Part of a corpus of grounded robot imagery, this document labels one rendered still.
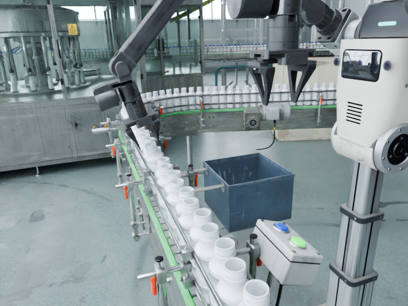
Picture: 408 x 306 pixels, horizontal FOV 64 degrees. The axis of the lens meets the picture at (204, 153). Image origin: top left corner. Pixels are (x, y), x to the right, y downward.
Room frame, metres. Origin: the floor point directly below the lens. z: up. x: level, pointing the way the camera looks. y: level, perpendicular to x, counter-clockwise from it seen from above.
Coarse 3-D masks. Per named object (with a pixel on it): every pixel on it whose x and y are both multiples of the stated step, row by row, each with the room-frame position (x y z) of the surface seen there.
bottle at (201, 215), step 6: (198, 210) 0.62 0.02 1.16; (204, 210) 0.62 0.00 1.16; (210, 210) 0.61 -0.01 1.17; (198, 216) 0.59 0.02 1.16; (204, 216) 0.59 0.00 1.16; (210, 216) 0.60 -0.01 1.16; (198, 222) 0.59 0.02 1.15; (204, 222) 0.59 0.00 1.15; (192, 228) 0.60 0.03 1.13; (198, 228) 0.59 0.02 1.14; (192, 234) 0.59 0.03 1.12; (198, 234) 0.58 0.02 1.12; (192, 240) 0.59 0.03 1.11; (198, 240) 0.58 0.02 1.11; (192, 246) 0.59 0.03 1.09; (192, 264) 0.59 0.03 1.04; (192, 270) 0.59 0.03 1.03
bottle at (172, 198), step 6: (174, 180) 0.78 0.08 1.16; (180, 180) 0.78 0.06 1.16; (174, 186) 0.75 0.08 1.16; (180, 186) 0.76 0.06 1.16; (174, 192) 0.75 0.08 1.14; (168, 198) 0.76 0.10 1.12; (174, 198) 0.75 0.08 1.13; (174, 204) 0.74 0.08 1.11; (168, 210) 0.76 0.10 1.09; (174, 210) 0.74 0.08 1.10; (168, 216) 0.76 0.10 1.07; (168, 222) 0.77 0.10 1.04; (174, 222) 0.74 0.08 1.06; (174, 228) 0.74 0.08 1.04; (174, 234) 0.74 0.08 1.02
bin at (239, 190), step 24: (216, 168) 1.50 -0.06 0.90; (240, 168) 1.54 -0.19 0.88; (264, 168) 1.52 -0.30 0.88; (216, 192) 1.32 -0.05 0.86; (240, 192) 1.20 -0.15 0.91; (264, 192) 1.24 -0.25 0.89; (288, 192) 1.28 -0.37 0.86; (216, 216) 1.32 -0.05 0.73; (240, 216) 1.21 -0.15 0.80; (264, 216) 1.24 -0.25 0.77; (288, 216) 1.28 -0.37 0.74
